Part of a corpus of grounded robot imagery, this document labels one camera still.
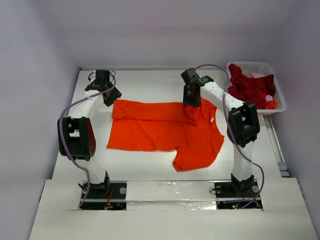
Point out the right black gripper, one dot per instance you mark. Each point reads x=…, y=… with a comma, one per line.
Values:
x=191, y=99

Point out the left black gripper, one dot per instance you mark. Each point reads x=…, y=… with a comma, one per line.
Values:
x=115, y=95

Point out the orange t shirt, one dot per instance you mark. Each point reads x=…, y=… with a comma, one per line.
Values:
x=169, y=126

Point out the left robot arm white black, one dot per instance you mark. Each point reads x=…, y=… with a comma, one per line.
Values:
x=76, y=137

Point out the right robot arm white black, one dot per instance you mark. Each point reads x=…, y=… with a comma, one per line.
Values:
x=242, y=128

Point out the dark red t shirt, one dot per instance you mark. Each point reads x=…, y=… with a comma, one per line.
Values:
x=255, y=90

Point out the pink garment in basket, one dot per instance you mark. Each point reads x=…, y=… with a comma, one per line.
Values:
x=256, y=75

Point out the white plastic basket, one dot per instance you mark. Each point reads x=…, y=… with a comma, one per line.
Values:
x=248, y=67

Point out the small orange garment in basket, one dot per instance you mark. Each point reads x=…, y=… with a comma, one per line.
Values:
x=271, y=105

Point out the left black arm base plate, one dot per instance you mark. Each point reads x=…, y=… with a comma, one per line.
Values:
x=115, y=200

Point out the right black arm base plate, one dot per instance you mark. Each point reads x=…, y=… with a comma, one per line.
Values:
x=228, y=198

